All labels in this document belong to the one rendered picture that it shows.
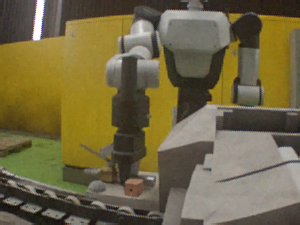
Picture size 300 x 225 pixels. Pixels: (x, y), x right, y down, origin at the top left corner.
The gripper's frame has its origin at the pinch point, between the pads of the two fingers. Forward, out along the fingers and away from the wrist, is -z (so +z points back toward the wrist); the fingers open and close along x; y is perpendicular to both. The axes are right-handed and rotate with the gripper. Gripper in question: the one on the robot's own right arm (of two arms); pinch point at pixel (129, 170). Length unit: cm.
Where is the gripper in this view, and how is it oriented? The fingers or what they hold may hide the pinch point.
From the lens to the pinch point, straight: 65.8
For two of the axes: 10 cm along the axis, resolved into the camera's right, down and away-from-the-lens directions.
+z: 0.3, -10.0, -0.5
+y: 9.5, 0.5, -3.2
